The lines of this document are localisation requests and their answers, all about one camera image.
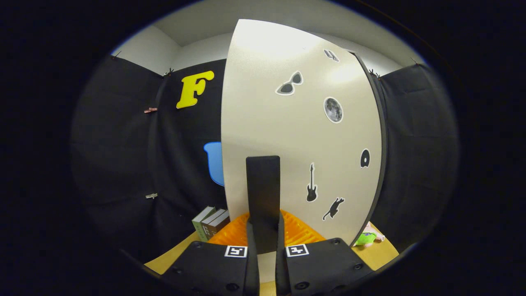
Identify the brown book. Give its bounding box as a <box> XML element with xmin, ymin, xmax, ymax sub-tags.
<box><xmin>205</xmin><ymin>211</ymin><xmax>231</xmax><ymax>239</ymax></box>
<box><xmin>201</xmin><ymin>209</ymin><xmax>226</xmax><ymax>240</ymax></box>

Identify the green and pink plush toy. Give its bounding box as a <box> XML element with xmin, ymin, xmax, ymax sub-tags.
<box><xmin>353</xmin><ymin>222</ymin><xmax>385</xmax><ymax>247</ymax></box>

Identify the green book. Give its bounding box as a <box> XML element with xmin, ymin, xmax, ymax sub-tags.
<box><xmin>191</xmin><ymin>206</ymin><xmax>216</xmax><ymax>242</ymax></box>

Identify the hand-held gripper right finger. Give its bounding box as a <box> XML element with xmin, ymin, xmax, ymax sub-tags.
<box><xmin>275</xmin><ymin>210</ymin><xmax>376</xmax><ymax>296</ymax></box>

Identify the beige cabinet door black handle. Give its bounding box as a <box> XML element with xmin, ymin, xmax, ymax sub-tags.
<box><xmin>221</xmin><ymin>18</ymin><xmax>383</xmax><ymax>284</ymax></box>

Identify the black backdrop cloth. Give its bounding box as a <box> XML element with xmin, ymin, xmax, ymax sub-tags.
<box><xmin>70</xmin><ymin>53</ymin><xmax>459</xmax><ymax>264</ymax></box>

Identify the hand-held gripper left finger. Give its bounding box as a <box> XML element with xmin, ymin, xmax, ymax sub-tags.
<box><xmin>158</xmin><ymin>210</ymin><xmax>260</xmax><ymax>296</ymax></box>

